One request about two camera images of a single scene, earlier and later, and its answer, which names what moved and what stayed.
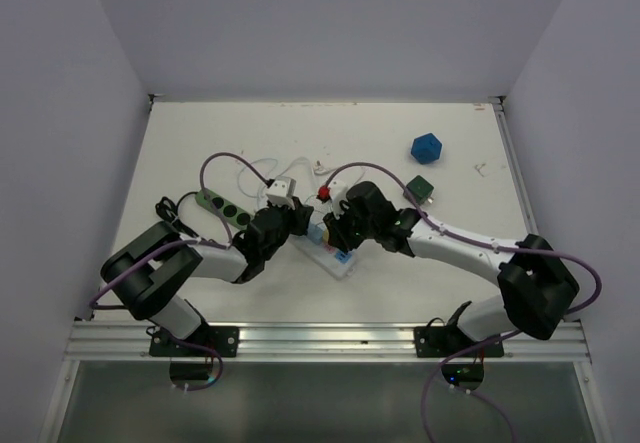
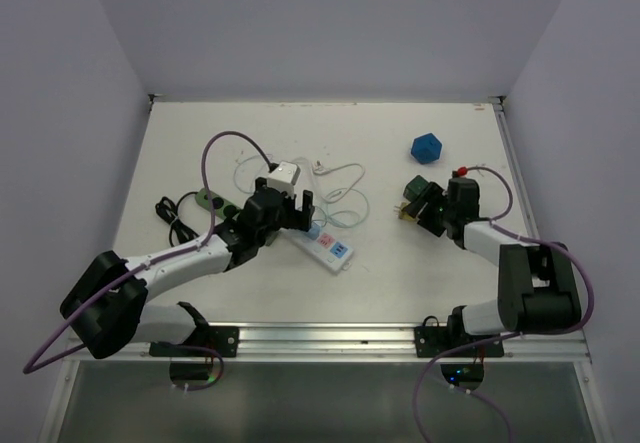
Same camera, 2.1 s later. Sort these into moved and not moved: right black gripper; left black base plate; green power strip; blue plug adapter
Moved: right black gripper
Not moved: left black base plate; green power strip; blue plug adapter
